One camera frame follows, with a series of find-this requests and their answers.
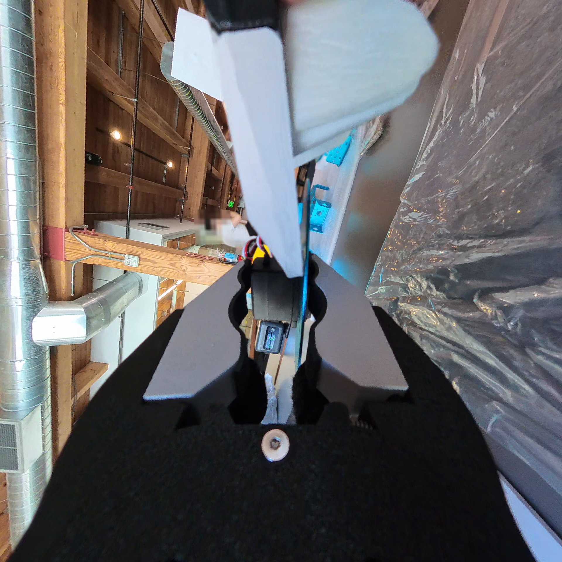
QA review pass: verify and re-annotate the large silver air duct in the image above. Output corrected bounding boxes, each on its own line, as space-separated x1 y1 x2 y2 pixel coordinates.
0 0 144 550

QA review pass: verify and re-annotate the clear plastic bag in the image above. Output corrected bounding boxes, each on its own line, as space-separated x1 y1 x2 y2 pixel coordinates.
364 0 562 484

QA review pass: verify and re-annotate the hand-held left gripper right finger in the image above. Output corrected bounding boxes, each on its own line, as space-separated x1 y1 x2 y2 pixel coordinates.
306 259 411 405

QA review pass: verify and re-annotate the yellow white curved panel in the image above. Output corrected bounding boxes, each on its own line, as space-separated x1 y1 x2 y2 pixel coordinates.
170 8 223 101

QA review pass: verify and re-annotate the silver spiral air duct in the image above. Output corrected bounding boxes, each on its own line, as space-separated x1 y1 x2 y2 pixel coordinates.
160 42 241 177

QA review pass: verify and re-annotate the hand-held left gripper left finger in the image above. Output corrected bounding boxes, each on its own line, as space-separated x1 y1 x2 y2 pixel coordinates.
142 263 254 402

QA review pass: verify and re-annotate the dark grey desk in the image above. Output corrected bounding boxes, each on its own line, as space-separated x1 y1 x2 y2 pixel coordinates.
303 0 562 541

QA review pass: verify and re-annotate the blue metal U bracket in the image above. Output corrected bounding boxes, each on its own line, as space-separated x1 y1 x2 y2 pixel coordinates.
325 135 353 168

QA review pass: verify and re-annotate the small blue metal bracket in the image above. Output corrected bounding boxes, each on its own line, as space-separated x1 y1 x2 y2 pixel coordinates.
307 184 331 234

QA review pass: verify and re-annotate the red white black servo cable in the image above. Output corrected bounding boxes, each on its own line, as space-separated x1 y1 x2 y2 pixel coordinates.
244 236 274 265

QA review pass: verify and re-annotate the white plastic bag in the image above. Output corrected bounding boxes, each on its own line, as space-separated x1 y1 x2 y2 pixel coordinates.
263 373 282 425

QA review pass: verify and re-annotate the black servo motor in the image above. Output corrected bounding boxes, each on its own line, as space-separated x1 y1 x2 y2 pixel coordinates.
250 257 302 324

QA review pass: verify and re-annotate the blue round metal plate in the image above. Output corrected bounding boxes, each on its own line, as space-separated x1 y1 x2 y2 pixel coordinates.
296 160 317 370

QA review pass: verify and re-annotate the white foam sheet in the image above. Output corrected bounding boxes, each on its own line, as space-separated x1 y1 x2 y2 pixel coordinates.
307 119 388 282

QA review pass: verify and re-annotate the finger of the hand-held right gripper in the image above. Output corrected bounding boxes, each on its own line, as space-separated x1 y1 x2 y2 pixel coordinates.
217 26 309 279

